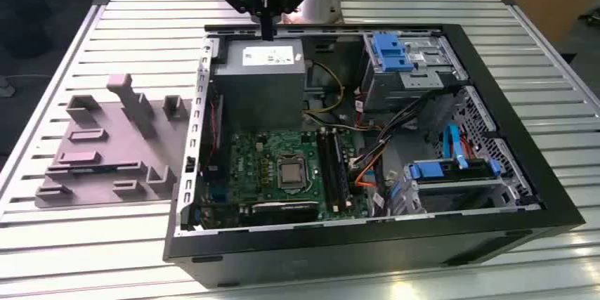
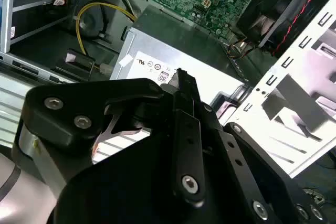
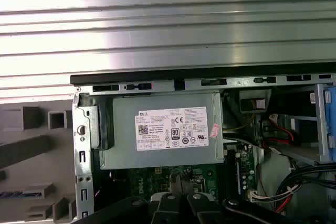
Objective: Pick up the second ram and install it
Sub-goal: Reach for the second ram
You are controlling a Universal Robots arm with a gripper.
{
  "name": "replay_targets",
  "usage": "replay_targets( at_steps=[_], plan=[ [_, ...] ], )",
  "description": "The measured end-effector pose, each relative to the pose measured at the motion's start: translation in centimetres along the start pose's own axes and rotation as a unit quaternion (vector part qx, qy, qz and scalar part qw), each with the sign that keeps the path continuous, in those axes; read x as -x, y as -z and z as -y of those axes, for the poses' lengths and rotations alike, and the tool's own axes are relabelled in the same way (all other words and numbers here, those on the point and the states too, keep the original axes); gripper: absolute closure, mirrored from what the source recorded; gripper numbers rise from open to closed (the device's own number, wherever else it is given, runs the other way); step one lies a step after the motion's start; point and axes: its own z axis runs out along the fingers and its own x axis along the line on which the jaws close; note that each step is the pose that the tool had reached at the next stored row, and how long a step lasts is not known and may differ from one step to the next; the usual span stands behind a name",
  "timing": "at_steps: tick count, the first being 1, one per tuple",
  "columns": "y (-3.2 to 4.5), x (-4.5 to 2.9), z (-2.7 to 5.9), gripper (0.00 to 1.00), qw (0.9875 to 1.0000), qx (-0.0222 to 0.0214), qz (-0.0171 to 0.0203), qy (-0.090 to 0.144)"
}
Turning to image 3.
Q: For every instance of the blue disk carrier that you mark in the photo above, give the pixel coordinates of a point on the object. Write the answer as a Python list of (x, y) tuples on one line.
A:
[(331, 142)]

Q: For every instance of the green motherboard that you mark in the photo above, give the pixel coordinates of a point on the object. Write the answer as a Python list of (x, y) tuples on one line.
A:
[(147, 179)]

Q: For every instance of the grey power supply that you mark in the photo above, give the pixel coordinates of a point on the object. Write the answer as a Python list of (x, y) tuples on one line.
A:
[(126, 134)]

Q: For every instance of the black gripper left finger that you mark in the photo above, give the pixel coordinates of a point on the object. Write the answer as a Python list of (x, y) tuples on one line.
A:
[(168, 208)]

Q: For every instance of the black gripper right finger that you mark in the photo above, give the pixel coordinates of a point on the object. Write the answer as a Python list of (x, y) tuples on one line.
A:
[(202, 208)]

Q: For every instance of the silver drive cage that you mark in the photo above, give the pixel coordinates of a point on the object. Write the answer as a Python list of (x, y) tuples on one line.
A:
[(296, 153)]

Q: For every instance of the grey parts rack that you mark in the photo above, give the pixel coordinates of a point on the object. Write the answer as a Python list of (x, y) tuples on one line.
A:
[(39, 155)]

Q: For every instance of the black PC case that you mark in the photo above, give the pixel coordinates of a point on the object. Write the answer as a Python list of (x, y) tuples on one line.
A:
[(157, 75)]

